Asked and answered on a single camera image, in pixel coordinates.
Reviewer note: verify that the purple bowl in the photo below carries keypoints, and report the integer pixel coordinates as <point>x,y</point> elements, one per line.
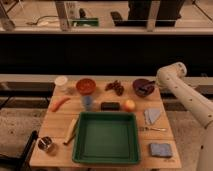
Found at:
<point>139,82</point>

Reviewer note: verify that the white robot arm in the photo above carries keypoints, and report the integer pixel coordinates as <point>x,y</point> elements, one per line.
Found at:
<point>171,76</point>

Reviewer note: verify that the red bowl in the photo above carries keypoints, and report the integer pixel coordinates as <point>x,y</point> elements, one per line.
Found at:
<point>86,86</point>

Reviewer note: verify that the dark red grapes bunch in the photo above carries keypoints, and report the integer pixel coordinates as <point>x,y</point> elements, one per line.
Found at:
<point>116,86</point>

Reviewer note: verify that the black sponge block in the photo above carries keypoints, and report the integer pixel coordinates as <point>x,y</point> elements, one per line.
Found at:
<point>110,106</point>

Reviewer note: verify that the blue plastic cup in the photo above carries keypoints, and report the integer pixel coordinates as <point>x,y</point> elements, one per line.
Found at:
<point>87,102</point>

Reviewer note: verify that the red yellow apple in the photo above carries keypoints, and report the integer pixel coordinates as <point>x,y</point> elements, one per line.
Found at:
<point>129,106</point>

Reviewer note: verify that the small clear glass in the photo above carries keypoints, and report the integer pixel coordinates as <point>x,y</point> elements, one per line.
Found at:
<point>70,91</point>

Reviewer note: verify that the white cup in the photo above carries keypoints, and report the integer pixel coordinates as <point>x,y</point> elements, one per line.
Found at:
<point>61,82</point>

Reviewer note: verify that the cream banana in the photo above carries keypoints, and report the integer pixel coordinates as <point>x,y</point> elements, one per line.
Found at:
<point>70,130</point>

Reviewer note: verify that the green plastic tray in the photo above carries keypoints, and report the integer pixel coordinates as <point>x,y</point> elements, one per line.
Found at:
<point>106,138</point>

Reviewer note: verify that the light blue folded cloth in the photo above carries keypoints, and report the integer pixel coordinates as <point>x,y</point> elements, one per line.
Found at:
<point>152,115</point>

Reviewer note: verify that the metal fork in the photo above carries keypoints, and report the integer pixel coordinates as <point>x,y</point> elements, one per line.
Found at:
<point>152,129</point>

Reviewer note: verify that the orange carrot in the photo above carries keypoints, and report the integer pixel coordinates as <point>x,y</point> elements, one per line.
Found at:
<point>54,107</point>

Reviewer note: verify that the green box in background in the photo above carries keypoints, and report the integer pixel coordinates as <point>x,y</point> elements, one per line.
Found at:
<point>91,22</point>

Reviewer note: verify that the metal tin cup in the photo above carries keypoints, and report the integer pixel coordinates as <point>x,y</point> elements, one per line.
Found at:
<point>47,145</point>

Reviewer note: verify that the blue sponge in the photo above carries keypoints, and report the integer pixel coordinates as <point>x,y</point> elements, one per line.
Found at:
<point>160,150</point>

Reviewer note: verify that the black chair frame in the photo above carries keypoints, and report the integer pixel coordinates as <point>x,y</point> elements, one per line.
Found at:
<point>16,163</point>

